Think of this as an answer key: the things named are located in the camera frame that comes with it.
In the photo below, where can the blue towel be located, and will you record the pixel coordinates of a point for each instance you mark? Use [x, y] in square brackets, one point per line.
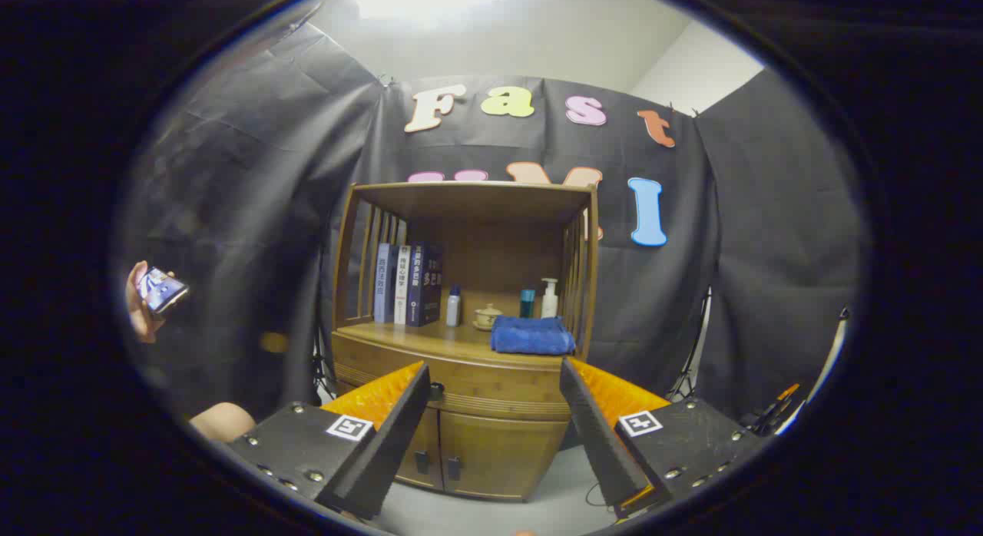
[531, 336]

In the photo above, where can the wooden cabinet door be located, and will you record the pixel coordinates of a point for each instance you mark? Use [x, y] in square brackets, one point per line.
[499, 455]
[422, 459]

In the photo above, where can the wooden cabinet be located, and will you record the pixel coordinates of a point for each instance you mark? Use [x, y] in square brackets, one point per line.
[499, 244]

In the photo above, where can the wooden countertop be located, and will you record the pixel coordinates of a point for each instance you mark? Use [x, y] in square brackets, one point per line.
[453, 338]

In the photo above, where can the white book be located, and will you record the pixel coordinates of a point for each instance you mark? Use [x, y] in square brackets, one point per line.
[402, 286]

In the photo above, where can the dark blue book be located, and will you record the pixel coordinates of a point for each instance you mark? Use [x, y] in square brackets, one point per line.
[424, 286]

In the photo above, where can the white bottle blue cap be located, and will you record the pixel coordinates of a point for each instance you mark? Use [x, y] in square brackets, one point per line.
[454, 309]

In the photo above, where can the black backdrop stand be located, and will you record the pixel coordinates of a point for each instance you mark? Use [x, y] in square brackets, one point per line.
[321, 367]

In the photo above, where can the smartphone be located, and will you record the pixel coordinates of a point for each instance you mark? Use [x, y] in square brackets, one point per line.
[161, 292]

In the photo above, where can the teal bottle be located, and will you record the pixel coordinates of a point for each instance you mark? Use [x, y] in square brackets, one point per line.
[527, 304]

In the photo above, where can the person's bare leg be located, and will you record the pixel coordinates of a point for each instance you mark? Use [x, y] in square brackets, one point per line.
[223, 422]

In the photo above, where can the white pump bottle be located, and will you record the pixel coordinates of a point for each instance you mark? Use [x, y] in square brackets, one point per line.
[549, 304]

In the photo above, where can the wooden drawer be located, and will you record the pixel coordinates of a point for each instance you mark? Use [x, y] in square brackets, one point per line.
[491, 382]

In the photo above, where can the black and orange device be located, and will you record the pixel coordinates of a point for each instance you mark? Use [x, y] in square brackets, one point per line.
[772, 413]

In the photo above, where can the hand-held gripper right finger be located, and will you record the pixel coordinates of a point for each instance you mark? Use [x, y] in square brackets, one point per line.
[595, 436]

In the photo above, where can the light blue book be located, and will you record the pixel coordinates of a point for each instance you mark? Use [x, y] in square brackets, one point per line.
[382, 286]

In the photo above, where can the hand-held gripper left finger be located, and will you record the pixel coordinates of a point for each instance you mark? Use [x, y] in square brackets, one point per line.
[392, 444]

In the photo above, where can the beige lidded teacup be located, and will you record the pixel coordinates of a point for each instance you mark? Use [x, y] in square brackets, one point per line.
[487, 318]

